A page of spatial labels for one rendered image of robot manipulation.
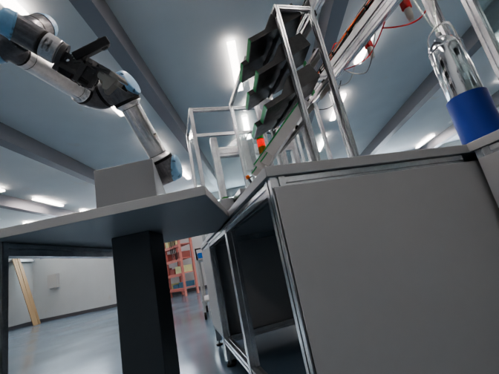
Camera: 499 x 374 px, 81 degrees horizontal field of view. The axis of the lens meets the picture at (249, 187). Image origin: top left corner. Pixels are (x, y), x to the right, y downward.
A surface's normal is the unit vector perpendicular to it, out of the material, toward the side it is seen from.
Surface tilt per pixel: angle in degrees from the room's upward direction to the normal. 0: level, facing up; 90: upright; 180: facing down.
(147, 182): 90
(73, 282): 90
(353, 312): 90
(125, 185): 90
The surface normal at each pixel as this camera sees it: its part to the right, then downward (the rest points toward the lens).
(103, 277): -0.07, -0.24
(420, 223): 0.25, -0.29
